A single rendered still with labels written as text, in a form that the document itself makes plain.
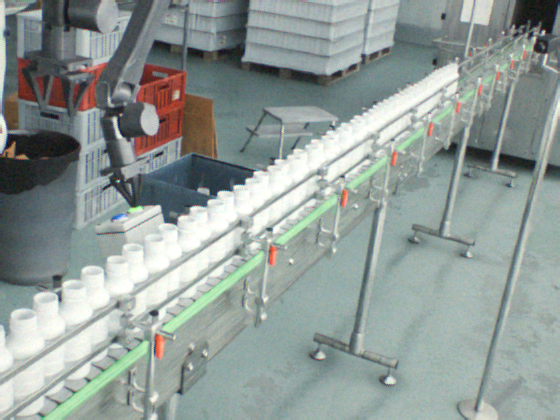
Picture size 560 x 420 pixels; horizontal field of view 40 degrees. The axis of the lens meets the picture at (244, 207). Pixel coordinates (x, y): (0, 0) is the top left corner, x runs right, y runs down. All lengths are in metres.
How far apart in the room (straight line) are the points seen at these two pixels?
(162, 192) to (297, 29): 6.13
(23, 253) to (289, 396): 1.38
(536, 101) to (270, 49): 3.29
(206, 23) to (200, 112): 3.78
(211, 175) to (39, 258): 1.29
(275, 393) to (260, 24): 5.94
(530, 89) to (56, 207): 3.88
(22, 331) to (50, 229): 2.44
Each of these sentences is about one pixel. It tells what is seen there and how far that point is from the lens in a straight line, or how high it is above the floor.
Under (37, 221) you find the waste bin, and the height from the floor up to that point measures 0.34.
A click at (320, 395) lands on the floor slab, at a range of 3.12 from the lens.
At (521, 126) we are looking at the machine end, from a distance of 6.30.
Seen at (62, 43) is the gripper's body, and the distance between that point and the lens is 1.33.
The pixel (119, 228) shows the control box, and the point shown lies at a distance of 1.62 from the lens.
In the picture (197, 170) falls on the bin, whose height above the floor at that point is 0.89.
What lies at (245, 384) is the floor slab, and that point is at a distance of 3.12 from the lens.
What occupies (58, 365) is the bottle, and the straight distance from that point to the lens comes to 1.28.
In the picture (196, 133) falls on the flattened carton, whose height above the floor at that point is 0.24.
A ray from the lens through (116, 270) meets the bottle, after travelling 1.35.
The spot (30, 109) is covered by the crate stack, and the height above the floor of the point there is 0.62.
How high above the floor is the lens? 1.77
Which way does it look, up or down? 22 degrees down
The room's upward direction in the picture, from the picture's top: 6 degrees clockwise
